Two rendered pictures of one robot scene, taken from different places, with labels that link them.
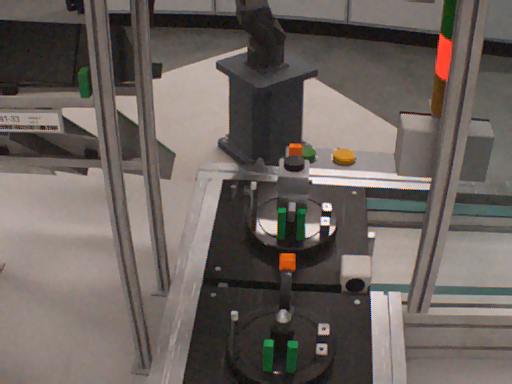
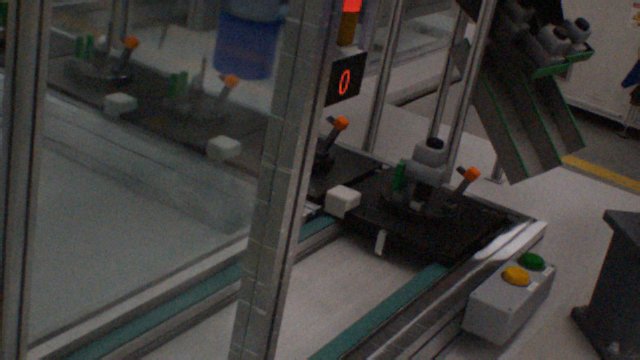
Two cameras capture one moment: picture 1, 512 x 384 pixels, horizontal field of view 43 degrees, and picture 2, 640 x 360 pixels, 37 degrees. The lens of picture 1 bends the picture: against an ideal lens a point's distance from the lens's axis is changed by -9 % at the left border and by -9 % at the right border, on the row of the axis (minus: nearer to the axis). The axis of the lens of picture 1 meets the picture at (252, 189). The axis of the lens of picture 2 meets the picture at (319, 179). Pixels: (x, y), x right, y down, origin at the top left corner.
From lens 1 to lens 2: 1.97 m
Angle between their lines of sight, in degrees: 93
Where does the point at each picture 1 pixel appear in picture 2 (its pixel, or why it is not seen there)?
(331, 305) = (320, 183)
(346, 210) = (424, 234)
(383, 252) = (378, 267)
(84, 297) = not seen: hidden behind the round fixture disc
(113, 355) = not seen: hidden behind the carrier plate
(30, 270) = (486, 189)
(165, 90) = not seen: outside the picture
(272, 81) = (618, 219)
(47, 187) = (602, 226)
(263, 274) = (375, 180)
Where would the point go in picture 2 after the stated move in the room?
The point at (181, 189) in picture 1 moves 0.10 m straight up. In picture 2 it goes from (568, 274) to (584, 226)
